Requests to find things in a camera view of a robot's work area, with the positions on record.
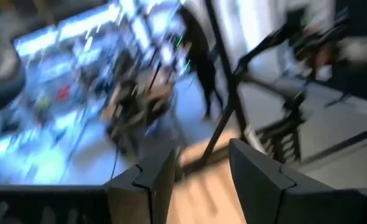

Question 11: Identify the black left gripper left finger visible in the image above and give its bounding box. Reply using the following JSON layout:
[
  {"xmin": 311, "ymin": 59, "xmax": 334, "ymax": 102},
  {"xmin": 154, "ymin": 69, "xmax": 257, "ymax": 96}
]
[{"xmin": 0, "ymin": 149, "xmax": 176, "ymax": 224}]

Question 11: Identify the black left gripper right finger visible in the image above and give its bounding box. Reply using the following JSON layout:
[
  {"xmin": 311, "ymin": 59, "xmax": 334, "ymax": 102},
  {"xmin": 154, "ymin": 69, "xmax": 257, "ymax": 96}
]
[{"xmin": 228, "ymin": 138, "xmax": 367, "ymax": 224}]

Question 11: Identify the black aluminium table frame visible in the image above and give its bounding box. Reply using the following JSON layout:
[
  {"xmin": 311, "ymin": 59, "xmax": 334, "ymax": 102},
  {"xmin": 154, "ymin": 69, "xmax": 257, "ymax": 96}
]
[{"xmin": 200, "ymin": 0, "xmax": 309, "ymax": 169}]

